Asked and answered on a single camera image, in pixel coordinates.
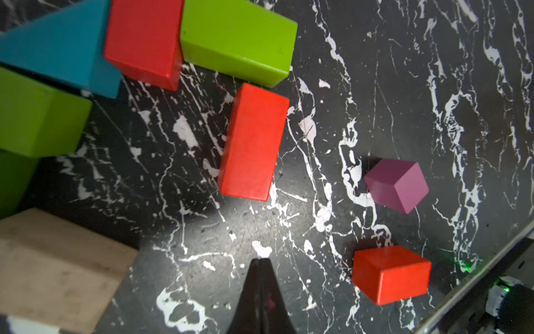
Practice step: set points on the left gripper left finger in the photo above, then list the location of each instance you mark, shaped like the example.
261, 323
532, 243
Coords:
247, 317

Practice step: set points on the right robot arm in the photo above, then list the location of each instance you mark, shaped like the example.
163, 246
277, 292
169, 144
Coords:
511, 303

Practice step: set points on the teal triangle block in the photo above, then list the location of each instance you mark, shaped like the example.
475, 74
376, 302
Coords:
66, 46

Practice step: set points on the green block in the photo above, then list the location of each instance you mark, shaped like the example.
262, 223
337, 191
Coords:
238, 38
16, 174
38, 120

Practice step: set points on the purple block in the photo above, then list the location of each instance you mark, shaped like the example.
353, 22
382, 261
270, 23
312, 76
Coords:
397, 184

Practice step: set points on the natural wood block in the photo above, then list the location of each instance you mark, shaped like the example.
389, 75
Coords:
57, 272

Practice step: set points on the red block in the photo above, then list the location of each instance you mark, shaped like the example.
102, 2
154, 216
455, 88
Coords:
256, 127
142, 41
390, 274

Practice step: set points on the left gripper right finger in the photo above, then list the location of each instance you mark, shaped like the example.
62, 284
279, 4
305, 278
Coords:
274, 316

